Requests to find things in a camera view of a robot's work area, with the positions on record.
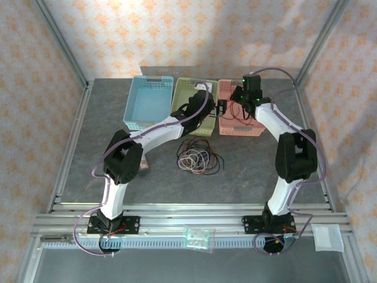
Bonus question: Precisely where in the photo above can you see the thin red cable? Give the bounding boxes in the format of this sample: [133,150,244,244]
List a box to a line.
[219,98,257,127]
[188,138,214,162]

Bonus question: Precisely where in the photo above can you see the remaining wire bundle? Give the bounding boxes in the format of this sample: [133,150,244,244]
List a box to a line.
[188,144,225,177]

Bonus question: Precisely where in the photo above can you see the thin white cable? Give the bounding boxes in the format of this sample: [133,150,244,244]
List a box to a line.
[177,150,209,173]

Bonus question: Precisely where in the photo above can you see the pink plastic basket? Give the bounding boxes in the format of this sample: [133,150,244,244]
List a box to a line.
[217,78,266,137]

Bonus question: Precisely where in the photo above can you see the green plastic basket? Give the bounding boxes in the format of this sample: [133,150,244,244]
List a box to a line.
[170,77,219,137]

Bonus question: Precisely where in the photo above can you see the blue plastic basket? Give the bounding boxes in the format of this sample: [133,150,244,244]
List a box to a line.
[123,75,174,131]

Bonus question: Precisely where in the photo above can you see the clear plastic bag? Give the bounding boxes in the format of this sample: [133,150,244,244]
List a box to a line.
[183,225,216,254]

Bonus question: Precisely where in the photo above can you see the white flat packet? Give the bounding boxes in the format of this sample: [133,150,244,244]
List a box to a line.
[311,224,345,253]

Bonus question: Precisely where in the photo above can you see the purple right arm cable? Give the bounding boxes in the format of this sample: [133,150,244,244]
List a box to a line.
[249,67,328,256]

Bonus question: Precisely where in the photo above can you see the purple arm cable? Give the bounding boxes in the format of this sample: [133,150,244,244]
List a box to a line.
[72,82,211,258]
[249,67,328,256]

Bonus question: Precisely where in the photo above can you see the aluminium corner post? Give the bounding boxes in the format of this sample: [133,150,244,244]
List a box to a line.
[293,0,351,89]
[31,0,91,89]

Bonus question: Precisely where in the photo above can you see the aluminium rail frame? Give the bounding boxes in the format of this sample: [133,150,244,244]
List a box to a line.
[32,202,353,236]

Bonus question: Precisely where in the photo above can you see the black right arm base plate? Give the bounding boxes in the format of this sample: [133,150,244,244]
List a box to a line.
[242,215,295,235]

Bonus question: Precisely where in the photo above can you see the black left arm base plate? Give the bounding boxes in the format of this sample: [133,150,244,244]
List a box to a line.
[87,216,141,235]

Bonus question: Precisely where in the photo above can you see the red black power wires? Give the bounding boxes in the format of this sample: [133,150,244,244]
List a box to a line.
[105,222,128,239]
[275,225,299,245]

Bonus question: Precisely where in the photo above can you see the grey slotted cable duct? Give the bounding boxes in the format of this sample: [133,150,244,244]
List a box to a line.
[41,235,266,250]

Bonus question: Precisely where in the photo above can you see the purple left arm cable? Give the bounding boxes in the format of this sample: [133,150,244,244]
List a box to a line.
[72,82,211,258]

